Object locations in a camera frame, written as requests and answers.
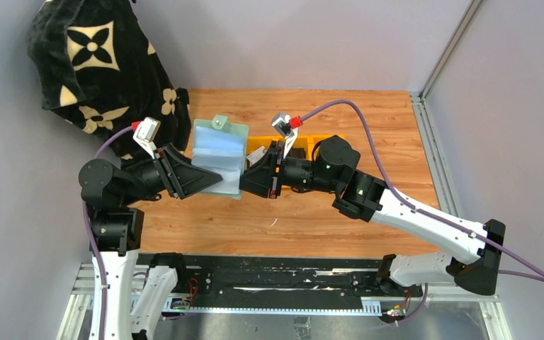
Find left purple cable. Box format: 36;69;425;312
81;120;142;340

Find black cards in middle bin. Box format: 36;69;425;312
288;148;307;159

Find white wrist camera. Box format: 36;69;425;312
132;117;161;159
271;112;302;158

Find purple cable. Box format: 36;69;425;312
297;99;544;324
81;120;142;340

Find black floral patterned blanket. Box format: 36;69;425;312
25;1;191;163

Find right yellow plastic bin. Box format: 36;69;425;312
307;134;345;148

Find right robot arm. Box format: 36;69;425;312
239;135;505;295

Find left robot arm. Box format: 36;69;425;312
79;144;222;339

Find left yellow plastic bin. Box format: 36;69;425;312
246;136;278;155

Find middle yellow plastic bin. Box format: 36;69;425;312
282;135;314;160

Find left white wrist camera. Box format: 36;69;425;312
132;117;161;159

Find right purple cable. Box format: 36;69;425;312
297;99;544;324

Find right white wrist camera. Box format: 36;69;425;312
271;112;302;158

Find green leather card holder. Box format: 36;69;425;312
192;115;249;200

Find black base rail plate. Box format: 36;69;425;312
172;254;423;310

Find silver cards in left bin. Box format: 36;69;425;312
246;146;267;167

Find yellow plastic bin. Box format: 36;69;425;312
246;136;278;155
307;134;345;148
282;135;314;160

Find aluminium frame rail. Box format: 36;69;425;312
409;0;485;215

